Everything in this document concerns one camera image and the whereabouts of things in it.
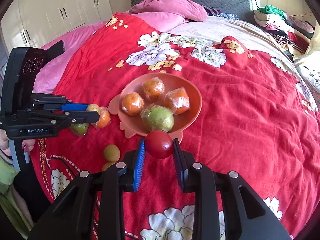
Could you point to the person's left hand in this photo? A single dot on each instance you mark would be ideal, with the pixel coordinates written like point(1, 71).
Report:
point(30, 144)

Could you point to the pink quilt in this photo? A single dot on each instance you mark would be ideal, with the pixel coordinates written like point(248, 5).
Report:
point(75, 42)

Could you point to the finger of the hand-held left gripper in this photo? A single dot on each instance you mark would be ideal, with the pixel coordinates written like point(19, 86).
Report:
point(80, 117)
point(77, 107)

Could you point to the plastic-wrapped orange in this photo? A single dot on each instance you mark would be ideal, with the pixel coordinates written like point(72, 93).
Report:
point(132, 104)
point(153, 88)
point(178, 101)
point(103, 119)

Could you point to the plastic-wrapped green fruit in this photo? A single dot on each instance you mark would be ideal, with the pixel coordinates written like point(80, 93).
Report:
point(80, 129)
point(157, 119)

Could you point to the white wardrobe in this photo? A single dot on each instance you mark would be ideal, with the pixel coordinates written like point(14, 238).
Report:
point(62, 5)

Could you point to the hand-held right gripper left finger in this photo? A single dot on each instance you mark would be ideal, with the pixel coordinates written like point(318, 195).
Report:
point(140, 165)

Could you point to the green knit garment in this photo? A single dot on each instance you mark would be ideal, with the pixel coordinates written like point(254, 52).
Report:
point(272, 11)

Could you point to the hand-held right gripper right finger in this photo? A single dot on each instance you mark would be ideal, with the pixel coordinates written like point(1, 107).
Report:
point(178, 165)

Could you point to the pile of folded clothes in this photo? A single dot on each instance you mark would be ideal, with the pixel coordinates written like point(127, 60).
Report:
point(282, 32)

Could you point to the longan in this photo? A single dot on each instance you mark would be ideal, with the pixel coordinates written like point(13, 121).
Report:
point(109, 166)
point(93, 107)
point(112, 152)

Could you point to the red floral blanket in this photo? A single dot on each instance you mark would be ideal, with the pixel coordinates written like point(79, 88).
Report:
point(237, 117)

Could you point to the striped purple pillow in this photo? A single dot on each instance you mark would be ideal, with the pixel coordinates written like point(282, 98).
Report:
point(212, 11)

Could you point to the pink plastic bowl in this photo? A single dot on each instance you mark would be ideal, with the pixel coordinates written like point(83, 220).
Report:
point(192, 97)

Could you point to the pink pillow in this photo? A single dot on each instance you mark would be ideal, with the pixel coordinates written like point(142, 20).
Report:
point(170, 5)

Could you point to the red tomato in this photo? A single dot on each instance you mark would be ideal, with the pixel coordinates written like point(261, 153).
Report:
point(158, 145)

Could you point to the beige blanket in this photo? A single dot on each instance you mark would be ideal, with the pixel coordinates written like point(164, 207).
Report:
point(225, 28)

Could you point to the cream curtain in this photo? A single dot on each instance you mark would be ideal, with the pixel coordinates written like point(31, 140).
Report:
point(312, 55)

